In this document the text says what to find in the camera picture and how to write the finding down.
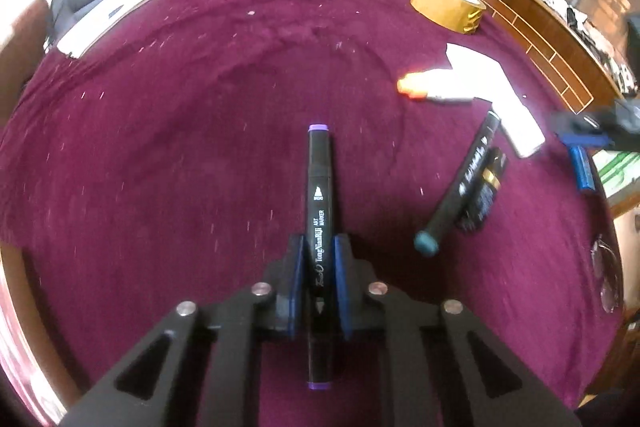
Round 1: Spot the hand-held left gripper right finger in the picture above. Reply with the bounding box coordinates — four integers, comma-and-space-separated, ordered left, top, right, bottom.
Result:
332, 234, 583, 427

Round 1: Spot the white paper sheet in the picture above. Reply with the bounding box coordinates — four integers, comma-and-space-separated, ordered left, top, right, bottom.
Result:
56, 0, 166, 59

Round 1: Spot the orange and white marker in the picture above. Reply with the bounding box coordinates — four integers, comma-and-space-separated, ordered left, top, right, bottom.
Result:
397, 69, 482, 104

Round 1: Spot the small black bottle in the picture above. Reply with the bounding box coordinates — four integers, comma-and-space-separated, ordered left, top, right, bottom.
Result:
455, 147, 510, 234

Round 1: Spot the brown packing tape roll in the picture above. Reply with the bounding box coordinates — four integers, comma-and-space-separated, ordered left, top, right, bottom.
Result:
410, 0, 487, 36

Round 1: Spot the brown chair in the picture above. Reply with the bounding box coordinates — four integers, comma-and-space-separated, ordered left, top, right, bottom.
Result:
0, 0, 52, 118

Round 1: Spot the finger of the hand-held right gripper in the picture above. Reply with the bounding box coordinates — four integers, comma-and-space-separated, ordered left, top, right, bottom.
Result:
552, 99, 640, 153

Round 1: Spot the wooden cabinet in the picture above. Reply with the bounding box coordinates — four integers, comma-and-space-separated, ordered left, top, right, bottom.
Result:
392, 0, 640, 118

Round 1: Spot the black marker with teal cap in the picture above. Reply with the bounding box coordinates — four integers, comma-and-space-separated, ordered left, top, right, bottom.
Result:
413, 109, 502, 256

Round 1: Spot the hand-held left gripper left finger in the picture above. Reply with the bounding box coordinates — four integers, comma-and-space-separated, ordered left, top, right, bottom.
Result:
62, 232, 307, 427

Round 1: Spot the black marker with purple caps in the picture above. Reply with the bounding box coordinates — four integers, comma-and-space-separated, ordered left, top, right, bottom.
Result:
302, 123, 335, 392

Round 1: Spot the white folded paper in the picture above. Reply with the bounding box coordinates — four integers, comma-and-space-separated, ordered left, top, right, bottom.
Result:
443, 42, 546, 159

